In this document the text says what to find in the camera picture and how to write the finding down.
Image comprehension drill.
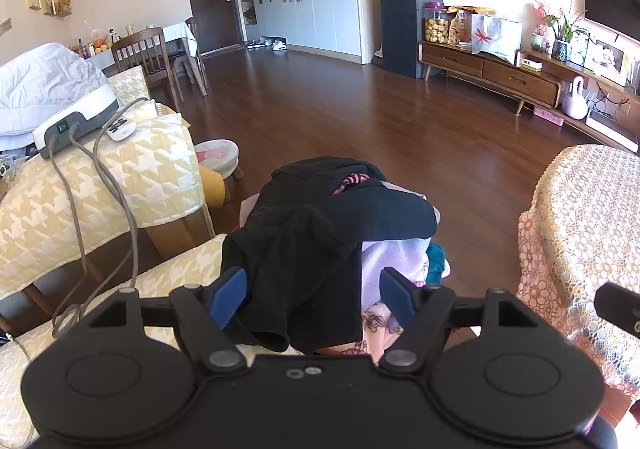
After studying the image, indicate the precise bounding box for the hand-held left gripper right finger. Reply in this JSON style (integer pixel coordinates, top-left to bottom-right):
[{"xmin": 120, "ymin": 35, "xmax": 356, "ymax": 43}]
[{"xmin": 378, "ymin": 267, "xmax": 542, "ymax": 374}]

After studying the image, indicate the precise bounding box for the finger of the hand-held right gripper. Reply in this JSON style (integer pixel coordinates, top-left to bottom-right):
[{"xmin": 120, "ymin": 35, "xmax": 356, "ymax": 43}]
[{"xmin": 594, "ymin": 281, "xmax": 640, "ymax": 336}]

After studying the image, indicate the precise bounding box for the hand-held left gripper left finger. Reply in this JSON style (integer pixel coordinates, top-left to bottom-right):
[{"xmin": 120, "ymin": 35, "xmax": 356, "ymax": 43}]
[{"xmin": 89, "ymin": 267, "xmax": 248, "ymax": 374}]

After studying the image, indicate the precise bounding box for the black T-shirt pink print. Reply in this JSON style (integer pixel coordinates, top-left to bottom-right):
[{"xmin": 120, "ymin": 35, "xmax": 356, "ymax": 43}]
[{"xmin": 221, "ymin": 156, "xmax": 440, "ymax": 356}]

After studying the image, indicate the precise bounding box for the light purple garment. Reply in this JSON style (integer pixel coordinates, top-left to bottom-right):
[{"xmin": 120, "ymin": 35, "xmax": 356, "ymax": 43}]
[{"xmin": 360, "ymin": 182, "xmax": 441, "ymax": 310}]

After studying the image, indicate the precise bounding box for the teal garment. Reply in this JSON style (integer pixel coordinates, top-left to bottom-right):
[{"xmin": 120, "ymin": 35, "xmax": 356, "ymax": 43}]
[{"xmin": 424, "ymin": 243, "xmax": 451, "ymax": 286}]

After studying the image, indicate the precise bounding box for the yellow cushion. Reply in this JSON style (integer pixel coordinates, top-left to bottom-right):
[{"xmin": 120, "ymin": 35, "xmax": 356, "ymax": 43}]
[{"xmin": 197, "ymin": 164, "xmax": 227, "ymax": 211}]

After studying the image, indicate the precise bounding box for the white children's stool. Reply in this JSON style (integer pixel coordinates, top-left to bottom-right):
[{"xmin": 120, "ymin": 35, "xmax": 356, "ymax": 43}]
[{"xmin": 192, "ymin": 139, "xmax": 246, "ymax": 180}]

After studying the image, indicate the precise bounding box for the yellow houndstooth sofa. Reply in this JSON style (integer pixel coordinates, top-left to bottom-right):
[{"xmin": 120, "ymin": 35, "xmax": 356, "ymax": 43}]
[{"xmin": 0, "ymin": 64, "xmax": 228, "ymax": 449}]

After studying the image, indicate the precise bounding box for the white flat set-top box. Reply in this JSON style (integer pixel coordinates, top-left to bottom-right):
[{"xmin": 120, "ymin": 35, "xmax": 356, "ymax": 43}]
[{"xmin": 585, "ymin": 108, "xmax": 640, "ymax": 153}]

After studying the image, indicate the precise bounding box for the white remote control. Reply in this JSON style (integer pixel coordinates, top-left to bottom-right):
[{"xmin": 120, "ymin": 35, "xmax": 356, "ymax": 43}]
[{"xmin": 106, "ymin": 116, "xmax": 136, "ymax": 142}]

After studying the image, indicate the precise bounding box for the pink flat box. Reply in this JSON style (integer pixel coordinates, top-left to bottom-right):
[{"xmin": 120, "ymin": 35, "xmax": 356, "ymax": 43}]
[{"xmin": 532, "ymin": 106, "xmax": 566, "ymax": 126}]

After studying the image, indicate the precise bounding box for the purple kettlebell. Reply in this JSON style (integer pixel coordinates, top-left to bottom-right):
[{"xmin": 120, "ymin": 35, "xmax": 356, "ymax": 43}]
[{"xmin": 562, "ymin": 76, "xmax": 589, "ymax": 121}]

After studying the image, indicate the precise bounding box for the wooden TV stand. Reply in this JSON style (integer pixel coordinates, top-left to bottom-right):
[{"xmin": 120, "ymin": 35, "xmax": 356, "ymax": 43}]
[{"xmin": 419, "ymin": 40, "xmax": 640, "ymax": 153}]

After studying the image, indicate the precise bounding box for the wooden dining chair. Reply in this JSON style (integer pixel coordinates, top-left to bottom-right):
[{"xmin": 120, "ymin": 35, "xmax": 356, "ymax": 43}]
[
  {"xmin": 110, "ymin": 26, "xmax": 185, "ymax": 114},
  {"xmin": 170, "ymin": 16, "xmax": 210, "ymax": 97}
]

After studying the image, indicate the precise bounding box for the figurine picture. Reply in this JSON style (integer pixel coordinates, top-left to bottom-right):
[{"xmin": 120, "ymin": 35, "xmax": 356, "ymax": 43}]
[{"xmin": 569, "ymin": 32, "xmax": 591, "ymax": 67}]

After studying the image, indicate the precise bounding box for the patterned vase with orchid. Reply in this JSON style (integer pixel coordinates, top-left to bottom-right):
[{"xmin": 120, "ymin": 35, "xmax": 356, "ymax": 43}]
[{"xmin": 532, "ymin": 0, "xmax": 588, "ymax": 62}]

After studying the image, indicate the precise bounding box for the black mini fridge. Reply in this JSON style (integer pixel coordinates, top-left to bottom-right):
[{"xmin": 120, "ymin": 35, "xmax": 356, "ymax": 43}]
[{"xmin": 377, "ymin": 0, "xmax": 446, "ymax": 80}]

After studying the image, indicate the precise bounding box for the dining table white cloth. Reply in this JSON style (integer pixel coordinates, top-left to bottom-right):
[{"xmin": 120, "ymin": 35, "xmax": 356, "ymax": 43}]
[{"xmin": 75, "ymin": 22, "xmax": 197, "ymax": 75}]

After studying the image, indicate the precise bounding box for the snack bag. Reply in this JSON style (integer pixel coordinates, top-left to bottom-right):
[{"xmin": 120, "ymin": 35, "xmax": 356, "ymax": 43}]
[{"xmin": 448, "ymin": 9, "xmax": 473, "ymax": 46}]

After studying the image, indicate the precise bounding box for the cookie jar pink lid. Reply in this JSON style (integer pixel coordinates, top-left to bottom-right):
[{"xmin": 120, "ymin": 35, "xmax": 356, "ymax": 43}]
[{"xmin": 423, "ymin": 2, "xmax": 449, "ymax": 45}]

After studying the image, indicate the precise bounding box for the white shopping bag red print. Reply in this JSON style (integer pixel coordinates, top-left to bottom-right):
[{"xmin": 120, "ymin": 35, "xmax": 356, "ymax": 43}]
[{"xmin": 470, "ymin": 13, "xmax": 523, "ymax": 66}]

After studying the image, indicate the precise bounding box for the dark wooden door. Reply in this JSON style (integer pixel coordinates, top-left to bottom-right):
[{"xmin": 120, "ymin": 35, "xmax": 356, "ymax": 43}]
[{"xmin": 182, "ymin": 0, "xmax": 246, "ymax": 56}]

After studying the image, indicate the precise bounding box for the pile of orange fruits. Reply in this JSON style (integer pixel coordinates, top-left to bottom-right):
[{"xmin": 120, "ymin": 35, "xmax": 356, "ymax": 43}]
[{"xmin": 70, "ymin": 42, "xmax": 113, "ymax": 56}]

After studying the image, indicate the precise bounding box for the white quilted appliance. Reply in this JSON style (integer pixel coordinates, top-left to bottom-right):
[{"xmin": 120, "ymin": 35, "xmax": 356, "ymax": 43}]
[{"xmin": 0, "ymin": 42, "xmax": 121, "ymax": 161}]

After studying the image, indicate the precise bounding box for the grey power cable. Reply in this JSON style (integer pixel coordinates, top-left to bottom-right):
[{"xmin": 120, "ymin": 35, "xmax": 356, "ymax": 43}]
[
  {"xmin": 50, "ymin": 96, "xmax": 161, "ymax": 340},
  {"xmin": 47, "ymin": 124, "xmax": 113, "ymax": 290}
]

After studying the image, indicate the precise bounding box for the cream photo frame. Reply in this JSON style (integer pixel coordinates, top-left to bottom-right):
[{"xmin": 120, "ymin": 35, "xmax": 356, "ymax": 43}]
[{"xmin": 584, "ymin": 40, "xmax": 630, "ymax": 87}]

